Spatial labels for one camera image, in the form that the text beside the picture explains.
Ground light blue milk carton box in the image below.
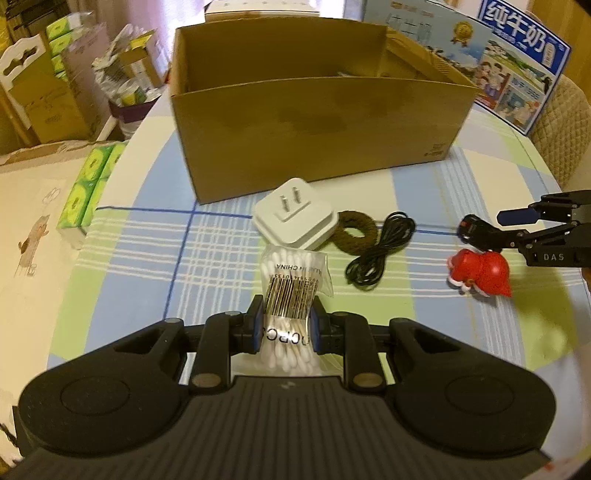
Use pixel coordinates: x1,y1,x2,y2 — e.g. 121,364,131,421
362,1,492,84

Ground white power adapter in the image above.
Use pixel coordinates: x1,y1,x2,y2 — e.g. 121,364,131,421
252,178,339,250

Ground brown hair scrunchie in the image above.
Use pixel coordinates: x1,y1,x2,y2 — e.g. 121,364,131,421
331,210,378,256

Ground green tissue packs in carton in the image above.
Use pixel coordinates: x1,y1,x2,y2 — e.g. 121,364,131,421
45,11,96,81

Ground black coiled cable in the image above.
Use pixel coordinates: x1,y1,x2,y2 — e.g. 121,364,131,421
344,210,417,292

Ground open brown carton with handle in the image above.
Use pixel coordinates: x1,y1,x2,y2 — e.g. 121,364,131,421
1,35,106,143

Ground red Doraemon toy figure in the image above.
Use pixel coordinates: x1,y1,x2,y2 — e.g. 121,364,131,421
447,249,512,298

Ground green tissue pack stack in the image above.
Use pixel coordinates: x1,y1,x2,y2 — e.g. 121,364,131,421
56,142,127,250

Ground cotton swab bag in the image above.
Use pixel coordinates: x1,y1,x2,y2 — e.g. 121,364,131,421
260,245,334,376

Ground brown cardboard box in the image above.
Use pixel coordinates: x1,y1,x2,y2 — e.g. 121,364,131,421
169,17,478,203

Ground dark blue milk carton box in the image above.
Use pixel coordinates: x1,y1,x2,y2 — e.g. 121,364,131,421
476,0,571,135

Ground beige quilted chair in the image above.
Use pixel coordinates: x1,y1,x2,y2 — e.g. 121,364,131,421
528,76,590,187

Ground checkered bed sheet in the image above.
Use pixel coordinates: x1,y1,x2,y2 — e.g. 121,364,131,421
49,99,590,395

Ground pink curtain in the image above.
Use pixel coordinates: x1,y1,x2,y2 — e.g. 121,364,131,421
106,1,383,90

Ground bin with crumpled papers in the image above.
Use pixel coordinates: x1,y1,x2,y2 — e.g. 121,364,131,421
92,24,169,139

